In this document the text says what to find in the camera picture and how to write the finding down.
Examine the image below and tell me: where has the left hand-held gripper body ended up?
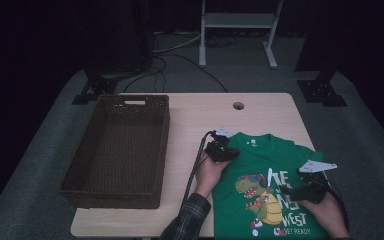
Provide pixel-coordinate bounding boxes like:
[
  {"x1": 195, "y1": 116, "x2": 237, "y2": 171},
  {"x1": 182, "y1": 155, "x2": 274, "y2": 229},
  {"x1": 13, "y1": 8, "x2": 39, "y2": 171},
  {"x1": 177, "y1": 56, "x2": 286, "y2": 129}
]
[{"x1": 204, "y1": 128, "x2": 234, "y2": 164}]

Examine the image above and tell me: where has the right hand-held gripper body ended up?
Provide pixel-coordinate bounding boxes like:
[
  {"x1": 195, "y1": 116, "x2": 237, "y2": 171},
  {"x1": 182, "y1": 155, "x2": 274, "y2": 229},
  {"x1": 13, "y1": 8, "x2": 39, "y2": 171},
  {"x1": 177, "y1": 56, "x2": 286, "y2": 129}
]
[{"x1": 291, "y1": 159, "x2": 338, "y2": 205}]

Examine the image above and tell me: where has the green printed t-shirt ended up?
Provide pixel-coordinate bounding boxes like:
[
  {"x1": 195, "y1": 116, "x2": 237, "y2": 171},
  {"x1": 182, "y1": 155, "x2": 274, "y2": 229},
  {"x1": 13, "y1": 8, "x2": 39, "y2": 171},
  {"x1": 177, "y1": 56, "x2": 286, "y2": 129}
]
[{"x1": 211, "y1": 132, "x2": 332, "y2": 240}]

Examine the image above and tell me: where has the brown wicker basket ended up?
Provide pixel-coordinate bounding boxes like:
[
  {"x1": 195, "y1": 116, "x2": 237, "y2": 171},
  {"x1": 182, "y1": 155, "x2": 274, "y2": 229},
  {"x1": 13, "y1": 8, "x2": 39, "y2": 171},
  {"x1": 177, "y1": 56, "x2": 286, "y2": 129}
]
[{"x1": 57, "y1": 93, "x2": 171, "y2": 210}]

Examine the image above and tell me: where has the black metal stand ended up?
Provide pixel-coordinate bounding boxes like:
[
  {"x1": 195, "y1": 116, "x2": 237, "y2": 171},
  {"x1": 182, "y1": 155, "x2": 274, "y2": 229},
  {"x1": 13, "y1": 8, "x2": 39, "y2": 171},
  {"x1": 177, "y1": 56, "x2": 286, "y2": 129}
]
[
  {"x1": 71, "y1": 0, "x2": 154, "y2": 106},
  {"x1": 294, "y1": 0, "x2": 348, "y2": 108}
]

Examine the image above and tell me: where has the white metal stand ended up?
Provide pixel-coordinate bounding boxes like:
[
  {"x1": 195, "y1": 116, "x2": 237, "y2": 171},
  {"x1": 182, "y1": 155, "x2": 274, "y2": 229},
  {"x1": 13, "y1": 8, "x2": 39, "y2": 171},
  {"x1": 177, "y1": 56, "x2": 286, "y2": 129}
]
[{"x1": 198, "y1": 0, "x2": 285, "y2": 70}]

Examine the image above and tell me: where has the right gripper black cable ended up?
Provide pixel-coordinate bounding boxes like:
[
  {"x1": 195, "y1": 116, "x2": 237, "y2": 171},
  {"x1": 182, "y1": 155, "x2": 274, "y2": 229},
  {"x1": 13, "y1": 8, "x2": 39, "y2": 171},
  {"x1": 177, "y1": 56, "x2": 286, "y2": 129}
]
[{"x1": 319, "y1": 179, "x2": 351, "y2": 232}]

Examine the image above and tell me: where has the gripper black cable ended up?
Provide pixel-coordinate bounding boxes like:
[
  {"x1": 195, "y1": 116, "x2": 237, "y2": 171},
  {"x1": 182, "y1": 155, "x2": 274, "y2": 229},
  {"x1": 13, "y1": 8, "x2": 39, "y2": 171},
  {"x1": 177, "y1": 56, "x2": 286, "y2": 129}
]
[
  {"x1": 179, "y1": 130, "x2": 218, "y2": 210},
  {"x1": 319, "y1": 179, "x2": 351, "y2": 232}
]

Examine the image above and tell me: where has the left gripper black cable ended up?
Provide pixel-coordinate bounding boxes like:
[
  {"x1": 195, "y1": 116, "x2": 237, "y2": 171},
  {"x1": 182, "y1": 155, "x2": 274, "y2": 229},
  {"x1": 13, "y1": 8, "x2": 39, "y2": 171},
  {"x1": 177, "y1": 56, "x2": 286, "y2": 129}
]
[{"x1": 179, "y1": 130, "x2": 218, "y2": 210}]

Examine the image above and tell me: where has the black floor cable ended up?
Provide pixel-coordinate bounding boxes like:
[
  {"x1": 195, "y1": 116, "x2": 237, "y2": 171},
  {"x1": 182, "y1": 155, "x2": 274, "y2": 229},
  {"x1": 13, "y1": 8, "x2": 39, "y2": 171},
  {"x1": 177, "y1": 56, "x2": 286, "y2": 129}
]
[{"x1": 123, "y1": 54, "x2": 229, "y2": 94}]

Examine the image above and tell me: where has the white floor cable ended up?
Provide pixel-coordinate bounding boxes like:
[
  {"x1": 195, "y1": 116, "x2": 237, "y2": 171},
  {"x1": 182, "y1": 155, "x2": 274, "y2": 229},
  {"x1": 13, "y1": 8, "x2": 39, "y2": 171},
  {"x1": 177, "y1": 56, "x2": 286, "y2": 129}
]
[{"x1": 153, "y1": 33, "x2": 203, "y2": 54}]

